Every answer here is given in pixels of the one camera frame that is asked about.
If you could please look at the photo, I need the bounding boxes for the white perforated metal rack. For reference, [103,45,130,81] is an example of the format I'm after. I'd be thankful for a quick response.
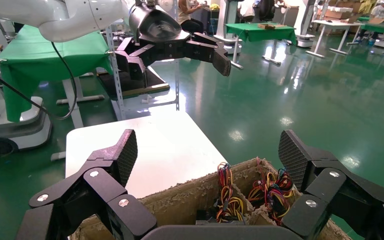
[104,24,181,122]

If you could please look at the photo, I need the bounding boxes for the colourful wire harness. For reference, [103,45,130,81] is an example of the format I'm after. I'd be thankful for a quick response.
[195,162,246,227]
[247,167,296,227]

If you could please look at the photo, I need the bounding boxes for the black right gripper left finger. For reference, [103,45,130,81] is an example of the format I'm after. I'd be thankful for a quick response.
[15,129,158,240]

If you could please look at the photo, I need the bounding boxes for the green cloth covered table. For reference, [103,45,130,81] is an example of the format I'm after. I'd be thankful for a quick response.
[225,22,298,70]
[357,16,384,54]
[0,24,113,123]

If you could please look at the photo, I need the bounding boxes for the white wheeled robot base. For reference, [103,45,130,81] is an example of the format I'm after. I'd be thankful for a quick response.
[0,96,53,157]

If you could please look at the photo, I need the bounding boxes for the flat cardboard piece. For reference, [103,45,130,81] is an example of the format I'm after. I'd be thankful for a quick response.
[257,22,287,30]

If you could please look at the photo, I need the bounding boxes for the person in white shirt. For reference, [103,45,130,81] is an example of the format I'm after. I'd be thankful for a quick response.
[357,0,384,46]

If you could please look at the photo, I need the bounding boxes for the left colourful wire harness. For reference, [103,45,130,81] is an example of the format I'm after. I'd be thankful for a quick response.
[195,162,246,227]

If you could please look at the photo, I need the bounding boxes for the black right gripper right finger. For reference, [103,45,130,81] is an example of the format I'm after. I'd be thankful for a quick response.
[278,129,384,240]

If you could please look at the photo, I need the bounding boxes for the stacked cardboard cartons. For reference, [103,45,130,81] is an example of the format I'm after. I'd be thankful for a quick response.
[324,0,362,20]

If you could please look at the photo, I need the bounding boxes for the seated person in light top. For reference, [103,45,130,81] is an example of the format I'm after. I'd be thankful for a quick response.
[177,0,205,34]

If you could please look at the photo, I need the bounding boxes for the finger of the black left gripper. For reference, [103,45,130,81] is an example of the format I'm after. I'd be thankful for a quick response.
[185,33,232,77]
[115,37,156,81]

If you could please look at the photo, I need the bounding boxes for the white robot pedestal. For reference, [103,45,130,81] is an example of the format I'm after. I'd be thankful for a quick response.
[213,0,243,56]
[296,0,316,49]

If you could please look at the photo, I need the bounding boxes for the black board with wooden edge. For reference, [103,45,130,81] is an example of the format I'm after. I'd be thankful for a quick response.
[97,66,171,100]

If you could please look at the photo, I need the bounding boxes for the white work table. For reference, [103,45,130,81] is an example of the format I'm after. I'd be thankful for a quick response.
[306,19,365,59]

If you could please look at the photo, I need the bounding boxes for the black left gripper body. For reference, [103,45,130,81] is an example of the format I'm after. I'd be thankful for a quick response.
[129,3,192,61]

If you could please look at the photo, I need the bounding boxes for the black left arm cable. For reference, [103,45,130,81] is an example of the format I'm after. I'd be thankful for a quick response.
[0,41,78,121]

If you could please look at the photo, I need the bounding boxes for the torn cardboard divider box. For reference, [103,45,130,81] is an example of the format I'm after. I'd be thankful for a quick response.
[71,157,352,240]

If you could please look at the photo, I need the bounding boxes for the right colourful wire harness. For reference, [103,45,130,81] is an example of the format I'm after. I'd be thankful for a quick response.
[247,167,296,227]

